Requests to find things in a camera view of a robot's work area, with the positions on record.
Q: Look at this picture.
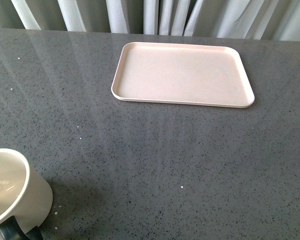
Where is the white smiley mug black handle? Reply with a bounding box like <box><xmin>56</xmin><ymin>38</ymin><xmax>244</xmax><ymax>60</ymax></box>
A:
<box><xmin>0</xmin><ymin>148</ymin><xmax>53</xmax><ymax>240</ymax></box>

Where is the pale pink rectangular tray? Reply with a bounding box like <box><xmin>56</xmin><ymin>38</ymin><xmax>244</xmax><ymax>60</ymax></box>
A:
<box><xmin>111</xmin><ymin>42</ymin><xmax>255</xmax><ymax>108</ymax></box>

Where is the white pleated curtain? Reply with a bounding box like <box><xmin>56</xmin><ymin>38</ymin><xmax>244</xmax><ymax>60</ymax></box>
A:
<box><xmin>0</xmin><ymin>0</ymin><xmax>300</xmax><ymax>41</ymax></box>

